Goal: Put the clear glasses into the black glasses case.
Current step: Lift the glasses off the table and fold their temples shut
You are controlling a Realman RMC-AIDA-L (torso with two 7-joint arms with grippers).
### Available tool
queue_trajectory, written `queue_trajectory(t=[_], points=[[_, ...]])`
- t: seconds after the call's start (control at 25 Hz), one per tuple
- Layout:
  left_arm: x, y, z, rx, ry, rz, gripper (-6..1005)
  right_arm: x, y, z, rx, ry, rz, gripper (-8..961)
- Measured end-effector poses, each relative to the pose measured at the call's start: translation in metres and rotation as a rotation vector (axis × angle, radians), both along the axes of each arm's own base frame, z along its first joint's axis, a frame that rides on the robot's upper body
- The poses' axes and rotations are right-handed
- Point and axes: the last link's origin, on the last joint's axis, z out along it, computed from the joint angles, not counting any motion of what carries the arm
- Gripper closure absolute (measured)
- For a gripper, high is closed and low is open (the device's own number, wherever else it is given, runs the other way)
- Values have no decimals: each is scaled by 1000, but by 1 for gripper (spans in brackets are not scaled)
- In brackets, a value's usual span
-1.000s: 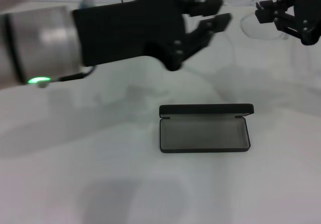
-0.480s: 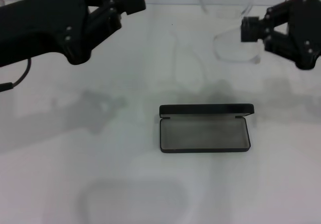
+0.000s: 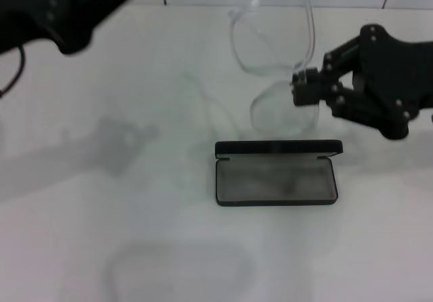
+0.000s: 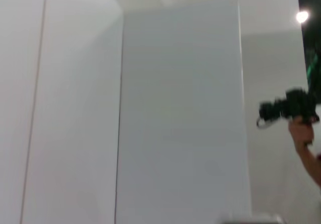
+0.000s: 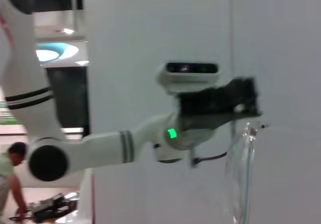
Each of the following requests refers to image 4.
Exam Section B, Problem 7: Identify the person's bare hand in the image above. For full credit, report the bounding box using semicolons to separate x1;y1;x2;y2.
288;117;315;147

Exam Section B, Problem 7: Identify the dark glossy panel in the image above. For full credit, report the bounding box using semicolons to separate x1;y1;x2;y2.
296;0;321;96

